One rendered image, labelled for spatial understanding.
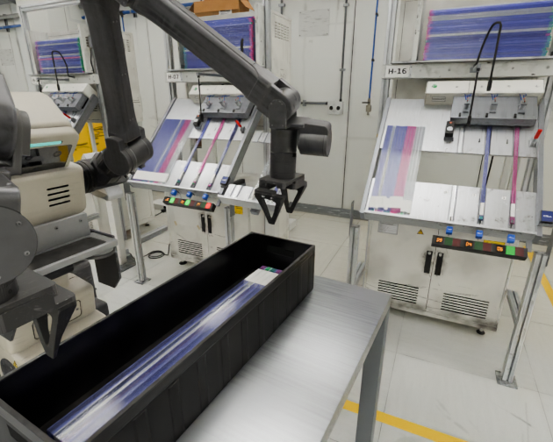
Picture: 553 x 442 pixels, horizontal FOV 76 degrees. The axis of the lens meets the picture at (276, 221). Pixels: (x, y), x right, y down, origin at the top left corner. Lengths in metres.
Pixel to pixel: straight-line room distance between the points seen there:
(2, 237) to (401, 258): 1.92
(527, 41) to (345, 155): 2.06
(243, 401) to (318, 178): 3.34
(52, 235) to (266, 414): 0.65
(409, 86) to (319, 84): 1.63
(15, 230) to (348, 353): 0.54
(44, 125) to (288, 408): 0.73
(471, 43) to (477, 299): 1.25
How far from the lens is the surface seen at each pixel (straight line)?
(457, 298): 2.16
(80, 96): 3.21
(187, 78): 2.60
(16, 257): 0.31
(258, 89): 0.72
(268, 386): 0.61
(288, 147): 0.75
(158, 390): 0.48
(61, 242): 0.99
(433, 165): 3.58
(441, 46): 2.03
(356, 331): 0.73
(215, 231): 2.46
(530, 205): 1.76
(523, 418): 1.91
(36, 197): 0.97
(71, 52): 3.33
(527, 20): 2.06
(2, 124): 0.36
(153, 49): 4.79
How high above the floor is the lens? 1.23
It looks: 20 degrees down
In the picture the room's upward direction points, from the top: straight up
